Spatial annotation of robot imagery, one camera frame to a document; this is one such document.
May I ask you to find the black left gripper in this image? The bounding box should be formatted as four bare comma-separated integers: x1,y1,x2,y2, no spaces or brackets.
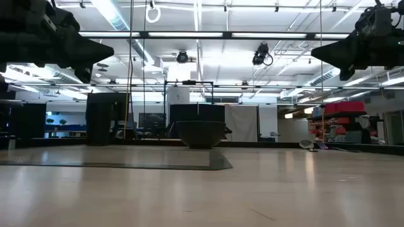
6,30,115,84

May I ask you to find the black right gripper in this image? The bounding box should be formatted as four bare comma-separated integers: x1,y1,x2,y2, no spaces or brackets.
311,31,399,82

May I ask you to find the black cup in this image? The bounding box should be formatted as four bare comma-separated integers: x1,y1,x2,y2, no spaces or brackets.
85,102,112,147

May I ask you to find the black bowl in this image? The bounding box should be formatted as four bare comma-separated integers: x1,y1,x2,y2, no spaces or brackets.
175,120,227,150

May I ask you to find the large red storage bin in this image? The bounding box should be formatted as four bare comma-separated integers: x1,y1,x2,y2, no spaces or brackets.
324,100,365,115

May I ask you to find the storage shelf rack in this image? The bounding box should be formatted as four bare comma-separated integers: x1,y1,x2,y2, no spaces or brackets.
306,100,369,144

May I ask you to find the tall black cabinet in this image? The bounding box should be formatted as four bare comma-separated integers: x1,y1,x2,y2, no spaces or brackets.
85,92,129,140

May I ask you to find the blue lit shelf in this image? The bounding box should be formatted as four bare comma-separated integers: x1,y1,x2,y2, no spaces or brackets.
45,110,88,139

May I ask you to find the wide dark cabinet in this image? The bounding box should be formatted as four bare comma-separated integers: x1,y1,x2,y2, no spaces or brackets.
0,90,47,149

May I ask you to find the dark computer monitor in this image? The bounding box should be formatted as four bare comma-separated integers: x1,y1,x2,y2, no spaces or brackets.
138,112,167,133

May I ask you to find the long LED light bar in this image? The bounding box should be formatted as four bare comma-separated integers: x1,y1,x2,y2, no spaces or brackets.
78,30,351,41

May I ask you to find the white screen panel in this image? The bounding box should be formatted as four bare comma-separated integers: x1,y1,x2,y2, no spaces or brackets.
224,105,259,143

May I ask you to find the black panel box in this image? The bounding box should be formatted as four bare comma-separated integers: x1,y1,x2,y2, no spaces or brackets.
169,103,226,139

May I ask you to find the grey-bordered placemat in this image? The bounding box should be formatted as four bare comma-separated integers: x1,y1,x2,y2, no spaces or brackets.
0,148,234,172

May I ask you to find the black hanging cable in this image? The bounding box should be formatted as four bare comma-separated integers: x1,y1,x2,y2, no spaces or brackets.
142,0,148,127
319,0,324,105
124,0,135,140

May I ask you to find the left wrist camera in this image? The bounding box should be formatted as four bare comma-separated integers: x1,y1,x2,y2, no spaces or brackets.
31,0,81,32

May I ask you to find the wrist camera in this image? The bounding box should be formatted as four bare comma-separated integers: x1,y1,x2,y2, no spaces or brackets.
355,4,395,36
31,0,81,32

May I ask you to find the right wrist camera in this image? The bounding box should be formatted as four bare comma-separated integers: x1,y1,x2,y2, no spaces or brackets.
355,4,395,36

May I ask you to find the white hanging cable ring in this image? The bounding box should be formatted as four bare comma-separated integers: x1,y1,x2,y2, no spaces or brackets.
145,5,162,24

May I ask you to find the black camera with cable loop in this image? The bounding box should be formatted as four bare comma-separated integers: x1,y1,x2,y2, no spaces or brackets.
251,42,274,67

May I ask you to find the round black hanging camera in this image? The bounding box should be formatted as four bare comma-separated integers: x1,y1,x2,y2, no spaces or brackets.
175,50,189,64

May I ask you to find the black background rig frame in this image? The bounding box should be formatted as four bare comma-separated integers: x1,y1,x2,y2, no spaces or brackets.
163,79,215,107

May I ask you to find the black aluminium table frame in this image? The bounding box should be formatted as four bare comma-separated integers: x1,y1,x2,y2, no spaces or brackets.
0,137,404,156

